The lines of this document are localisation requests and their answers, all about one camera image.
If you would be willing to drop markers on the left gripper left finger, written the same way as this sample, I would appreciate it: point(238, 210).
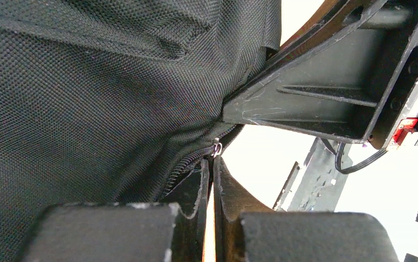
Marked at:
point(172, 230)

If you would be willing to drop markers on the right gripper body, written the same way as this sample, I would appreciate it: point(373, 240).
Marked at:
point(397, 124)

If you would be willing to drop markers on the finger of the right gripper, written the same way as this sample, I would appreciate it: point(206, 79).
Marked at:
point(325, 22)
point(336, 90)

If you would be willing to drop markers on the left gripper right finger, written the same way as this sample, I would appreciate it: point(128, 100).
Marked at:
point(248, 230)

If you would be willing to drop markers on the black backpack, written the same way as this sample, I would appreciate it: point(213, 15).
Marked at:
point(100, 100)

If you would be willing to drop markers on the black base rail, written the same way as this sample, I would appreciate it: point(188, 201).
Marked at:
point(314, 185)

